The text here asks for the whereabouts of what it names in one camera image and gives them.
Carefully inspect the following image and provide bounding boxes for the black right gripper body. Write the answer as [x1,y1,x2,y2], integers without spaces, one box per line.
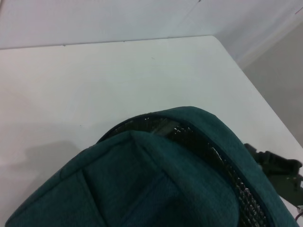
[279,174,303,207]

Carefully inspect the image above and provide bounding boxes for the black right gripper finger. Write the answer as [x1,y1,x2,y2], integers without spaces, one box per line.
[243,143,303,177]

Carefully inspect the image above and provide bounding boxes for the teal fabric lunch bag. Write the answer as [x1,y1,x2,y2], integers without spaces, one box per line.
[4,106,302,227]

